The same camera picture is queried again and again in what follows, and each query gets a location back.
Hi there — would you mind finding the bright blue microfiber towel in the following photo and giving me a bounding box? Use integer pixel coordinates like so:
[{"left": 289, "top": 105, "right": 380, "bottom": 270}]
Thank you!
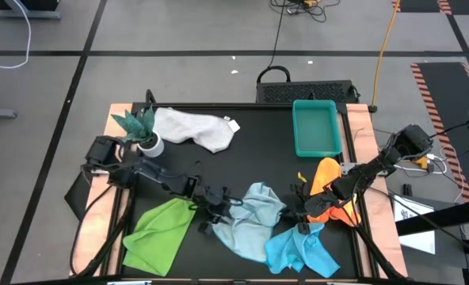
[{"left": 264, "top": 222, "right": 341, "bottom": 279}]

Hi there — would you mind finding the black computer case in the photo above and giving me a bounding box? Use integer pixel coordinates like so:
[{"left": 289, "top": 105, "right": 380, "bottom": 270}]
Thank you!
[{"left": 255, "top": 78, "right": 361, "bottom": 105}]

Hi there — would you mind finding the yellow extension cable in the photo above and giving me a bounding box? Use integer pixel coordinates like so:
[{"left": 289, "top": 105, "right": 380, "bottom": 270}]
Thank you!
[{"left": 371, "top": 0, "right": 401, "bottom": 108}]

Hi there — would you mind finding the white floor cable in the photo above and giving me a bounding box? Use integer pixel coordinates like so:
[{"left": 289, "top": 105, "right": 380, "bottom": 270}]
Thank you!
[{"left": 0, "top": 0, "right": 32, "bottom": 70}]

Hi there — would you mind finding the lime green microfiber towel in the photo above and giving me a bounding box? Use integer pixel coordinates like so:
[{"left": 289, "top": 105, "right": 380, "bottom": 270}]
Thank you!
[{"left": 122, "top": 197, "right": 198, "bottom": 277}]

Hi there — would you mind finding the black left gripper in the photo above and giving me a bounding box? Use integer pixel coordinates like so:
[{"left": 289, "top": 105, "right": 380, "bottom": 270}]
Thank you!
[{"left": 194, "top": 184, "right": 239, "bottom": 235}]

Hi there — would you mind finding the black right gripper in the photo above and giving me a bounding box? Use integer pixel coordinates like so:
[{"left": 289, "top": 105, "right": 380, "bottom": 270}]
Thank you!
[{"left": 284, "top": 182, "right": 341, "bottom": 235}]

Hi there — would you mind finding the black looped power cable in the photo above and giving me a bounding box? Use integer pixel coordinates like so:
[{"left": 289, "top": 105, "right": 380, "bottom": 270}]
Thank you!
[{"left": 257, "top": 0, "right": 292, "bottom": 84}]

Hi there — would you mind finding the black cable bundle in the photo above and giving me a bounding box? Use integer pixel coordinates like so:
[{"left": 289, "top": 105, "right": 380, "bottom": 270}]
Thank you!
[{"left": 269, "top": 0, "right": 341, "bottom": 24}]

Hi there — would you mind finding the black table frame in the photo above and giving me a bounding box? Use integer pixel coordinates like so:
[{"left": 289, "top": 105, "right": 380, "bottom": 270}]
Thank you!
[{"left": 68, "top": 101, "right": 410, "bottom": 285}]

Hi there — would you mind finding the pale blue microfiber towel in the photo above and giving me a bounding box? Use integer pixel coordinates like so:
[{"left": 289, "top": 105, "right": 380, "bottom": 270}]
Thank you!
[{"left": 212, "top": 181, "right": 288, "bottom": 263}]

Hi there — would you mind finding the white printed sign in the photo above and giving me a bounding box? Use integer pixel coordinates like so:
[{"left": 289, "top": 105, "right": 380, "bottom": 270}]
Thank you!
[{"left": 392, "top": 195, "right": 437, "bottom": 255}]

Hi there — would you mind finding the fake plant in white pot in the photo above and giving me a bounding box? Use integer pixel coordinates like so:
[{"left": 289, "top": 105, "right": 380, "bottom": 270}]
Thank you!
[{"left": 111, "top": 104, "right": 166, "bottom": 158}]

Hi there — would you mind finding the black flat sheet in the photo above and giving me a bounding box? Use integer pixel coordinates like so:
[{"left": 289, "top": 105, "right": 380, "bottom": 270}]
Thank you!
[{"left": 63, "top": 169, "right": 97, "bottom": 221}]

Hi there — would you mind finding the teal plastic bin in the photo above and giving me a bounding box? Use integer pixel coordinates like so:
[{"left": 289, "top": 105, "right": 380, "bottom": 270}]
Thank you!
[{"left": 292, "top": 99, "right": 344, "bottom": 158}]

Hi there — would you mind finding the black frame beam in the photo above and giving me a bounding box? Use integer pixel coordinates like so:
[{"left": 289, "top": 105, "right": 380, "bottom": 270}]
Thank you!
[{"left": 395, "top": 196, "right": 469, "bottom": 238}]

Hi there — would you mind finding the white cable bundle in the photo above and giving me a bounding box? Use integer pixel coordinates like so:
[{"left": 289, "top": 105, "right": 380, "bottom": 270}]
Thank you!
[{"left": 392, "top": 152, "right": 450, "bottom": 175}]

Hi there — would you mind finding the orange microfiber towel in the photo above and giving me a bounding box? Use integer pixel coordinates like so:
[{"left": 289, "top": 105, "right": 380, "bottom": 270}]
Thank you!
[{"left": 305, "top": 157, "right": 361, "bottom": 227}]

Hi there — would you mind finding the wooden side board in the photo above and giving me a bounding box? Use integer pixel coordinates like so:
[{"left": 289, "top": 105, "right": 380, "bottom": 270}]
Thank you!
[
  {"left": 70, "top": 103, "right": 135, "bottom": 277},
  {"left": 345, "top": 103, "right": 409, "bottom": 278}
]

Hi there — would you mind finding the grey waffle weave towel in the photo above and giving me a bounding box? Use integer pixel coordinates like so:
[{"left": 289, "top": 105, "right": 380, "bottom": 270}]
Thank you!
[{"left": 153, "top": 107, "right": 242, "bottom": 154}]

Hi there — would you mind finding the black hazard striped mat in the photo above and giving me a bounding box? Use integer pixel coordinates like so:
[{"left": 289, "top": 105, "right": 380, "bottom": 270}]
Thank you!
[
  {"left": 391, "top": 0, "right": 453, "bottom": 16},
  {"left": 410, "top": 62, "right": 469, "bottom": 203}
]

